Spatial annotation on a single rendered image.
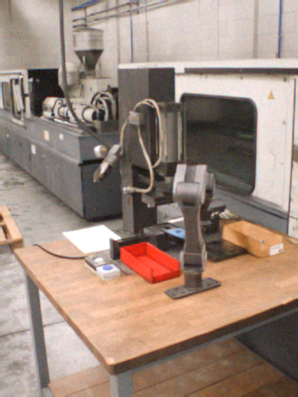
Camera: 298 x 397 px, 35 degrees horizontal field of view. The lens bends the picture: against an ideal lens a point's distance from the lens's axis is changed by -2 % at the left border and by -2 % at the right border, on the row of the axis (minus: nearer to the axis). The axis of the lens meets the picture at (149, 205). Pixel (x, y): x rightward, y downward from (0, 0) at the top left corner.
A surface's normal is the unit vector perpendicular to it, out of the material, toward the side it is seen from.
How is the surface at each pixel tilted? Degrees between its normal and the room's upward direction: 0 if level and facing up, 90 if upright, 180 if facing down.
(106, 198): 90
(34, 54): 90
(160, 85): 90
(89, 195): 90
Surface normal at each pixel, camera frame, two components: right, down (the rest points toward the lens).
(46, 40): 0.45, 0.25
